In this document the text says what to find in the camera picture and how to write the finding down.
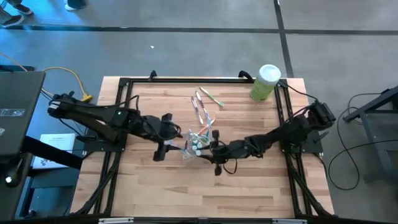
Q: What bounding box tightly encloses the yellow extension cable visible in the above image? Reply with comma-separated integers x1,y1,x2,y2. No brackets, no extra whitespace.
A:
42,66,94,103

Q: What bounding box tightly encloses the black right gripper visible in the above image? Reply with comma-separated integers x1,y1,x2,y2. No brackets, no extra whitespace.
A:
200,130,249,177

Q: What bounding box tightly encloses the black desk frame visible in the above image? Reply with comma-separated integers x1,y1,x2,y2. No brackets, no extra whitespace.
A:
341,85,398,184

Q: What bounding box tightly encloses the clear plastic strip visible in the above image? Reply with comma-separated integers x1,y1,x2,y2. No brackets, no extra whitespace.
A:
0,108,27,118

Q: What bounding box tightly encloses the orange and white toothbrush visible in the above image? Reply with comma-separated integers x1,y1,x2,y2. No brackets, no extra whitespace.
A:
198,119,216,135

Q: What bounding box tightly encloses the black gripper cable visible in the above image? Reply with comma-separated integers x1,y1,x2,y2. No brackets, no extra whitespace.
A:
222,157,239,175

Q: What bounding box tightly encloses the person's shoe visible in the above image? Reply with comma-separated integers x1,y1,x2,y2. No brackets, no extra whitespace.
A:
11,2,34,16
0,12,25,29
63,0,88,11

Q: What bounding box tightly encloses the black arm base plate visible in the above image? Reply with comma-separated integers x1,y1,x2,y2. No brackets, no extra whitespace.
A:
83,125,129,153
279,128,325,155

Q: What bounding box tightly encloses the silver bracket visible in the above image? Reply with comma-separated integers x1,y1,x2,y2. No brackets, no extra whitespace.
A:
98,217,135,224
272,218,308,224

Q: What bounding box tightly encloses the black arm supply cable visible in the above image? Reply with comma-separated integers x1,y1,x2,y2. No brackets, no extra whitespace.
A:
284,83,320,103

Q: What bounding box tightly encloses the white booklet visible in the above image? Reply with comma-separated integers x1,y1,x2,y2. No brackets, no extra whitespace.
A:
32,133,77,170

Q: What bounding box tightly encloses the black diagonal beam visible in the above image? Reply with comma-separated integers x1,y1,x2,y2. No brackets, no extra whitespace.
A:
21,135,84,170

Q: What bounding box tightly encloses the green wipes canister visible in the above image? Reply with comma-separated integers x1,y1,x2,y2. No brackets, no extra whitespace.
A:
249,63,282,103

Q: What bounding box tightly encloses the black floor cable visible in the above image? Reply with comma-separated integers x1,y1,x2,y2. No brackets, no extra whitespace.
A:
328,91,398,191

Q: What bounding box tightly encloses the tan extension cable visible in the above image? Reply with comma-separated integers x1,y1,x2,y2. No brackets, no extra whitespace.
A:
0,50,55,97

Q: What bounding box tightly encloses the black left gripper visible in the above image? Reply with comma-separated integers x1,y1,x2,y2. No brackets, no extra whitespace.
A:
139,113,187,162

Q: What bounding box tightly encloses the black desk top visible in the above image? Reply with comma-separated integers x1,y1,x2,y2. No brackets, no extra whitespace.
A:
0,70,47,156

